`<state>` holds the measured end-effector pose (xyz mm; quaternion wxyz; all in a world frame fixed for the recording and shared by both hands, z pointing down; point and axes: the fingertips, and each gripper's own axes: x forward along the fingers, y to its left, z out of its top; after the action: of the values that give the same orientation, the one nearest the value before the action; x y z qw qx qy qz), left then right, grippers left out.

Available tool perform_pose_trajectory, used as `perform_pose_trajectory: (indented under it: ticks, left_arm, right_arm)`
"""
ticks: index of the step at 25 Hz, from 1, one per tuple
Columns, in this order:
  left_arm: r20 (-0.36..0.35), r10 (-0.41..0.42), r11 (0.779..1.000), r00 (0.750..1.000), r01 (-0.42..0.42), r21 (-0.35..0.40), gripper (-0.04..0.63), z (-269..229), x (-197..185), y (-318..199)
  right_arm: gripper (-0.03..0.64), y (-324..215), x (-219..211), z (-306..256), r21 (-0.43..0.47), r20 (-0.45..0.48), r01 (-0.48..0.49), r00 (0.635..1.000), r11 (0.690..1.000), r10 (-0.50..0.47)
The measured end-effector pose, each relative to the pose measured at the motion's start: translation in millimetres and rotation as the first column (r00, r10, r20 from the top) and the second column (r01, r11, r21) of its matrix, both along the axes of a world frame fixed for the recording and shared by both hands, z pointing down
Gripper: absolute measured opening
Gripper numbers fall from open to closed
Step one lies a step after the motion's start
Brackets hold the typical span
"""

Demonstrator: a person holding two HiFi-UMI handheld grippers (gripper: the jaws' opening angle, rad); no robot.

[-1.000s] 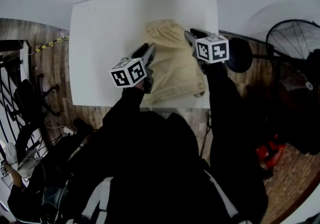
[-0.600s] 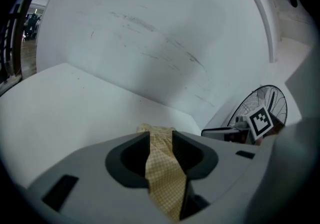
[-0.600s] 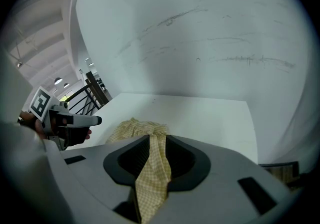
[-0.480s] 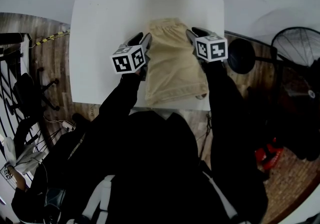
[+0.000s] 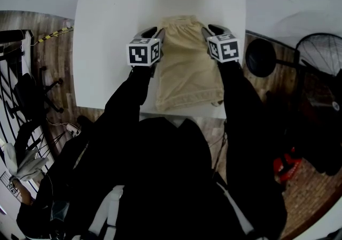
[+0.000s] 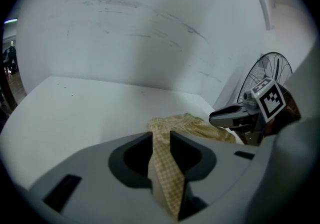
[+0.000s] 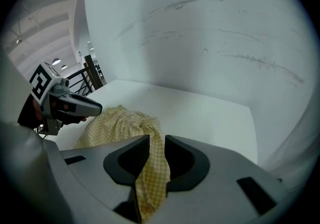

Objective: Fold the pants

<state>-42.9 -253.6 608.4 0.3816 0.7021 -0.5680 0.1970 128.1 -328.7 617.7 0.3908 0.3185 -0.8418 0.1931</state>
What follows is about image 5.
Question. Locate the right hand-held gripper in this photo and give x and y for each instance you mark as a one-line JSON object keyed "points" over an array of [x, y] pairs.
{"points": [[227, 50]]}

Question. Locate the person's left forearm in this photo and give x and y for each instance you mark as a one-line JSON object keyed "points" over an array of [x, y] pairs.
{"points": [[131, 92]]}

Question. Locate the person's black jacket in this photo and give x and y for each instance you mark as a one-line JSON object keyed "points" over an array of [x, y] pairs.
{"points": [[165, 174]]}

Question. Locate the black metal stair railing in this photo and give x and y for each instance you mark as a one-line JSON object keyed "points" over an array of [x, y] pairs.
{"points": [[10, 105]]}

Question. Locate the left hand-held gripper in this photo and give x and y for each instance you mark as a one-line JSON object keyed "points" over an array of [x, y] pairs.
{"points": [[137, 55]]}

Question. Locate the grey cloth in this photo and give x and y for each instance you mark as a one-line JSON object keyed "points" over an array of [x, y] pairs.
{"points": [[24, 164]]}

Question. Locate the black office chair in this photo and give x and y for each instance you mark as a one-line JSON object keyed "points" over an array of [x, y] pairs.
{"points": [[29, 92]]}

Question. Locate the white power strip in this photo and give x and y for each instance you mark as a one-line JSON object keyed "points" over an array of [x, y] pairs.
{"points": [[73, 129]]}

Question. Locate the black bag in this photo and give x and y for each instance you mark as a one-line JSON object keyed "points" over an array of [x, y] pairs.
{"points": [[315, 132]]}

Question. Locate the person's right forearm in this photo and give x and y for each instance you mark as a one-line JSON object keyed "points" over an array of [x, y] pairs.
{"points": [[240, 92]]}

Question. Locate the beige shorts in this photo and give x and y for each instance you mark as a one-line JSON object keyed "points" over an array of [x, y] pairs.
{"points": [[187, 68]]}

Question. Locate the black standing fan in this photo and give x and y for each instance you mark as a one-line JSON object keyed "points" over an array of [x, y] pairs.
{"points": [[260, 57]]}

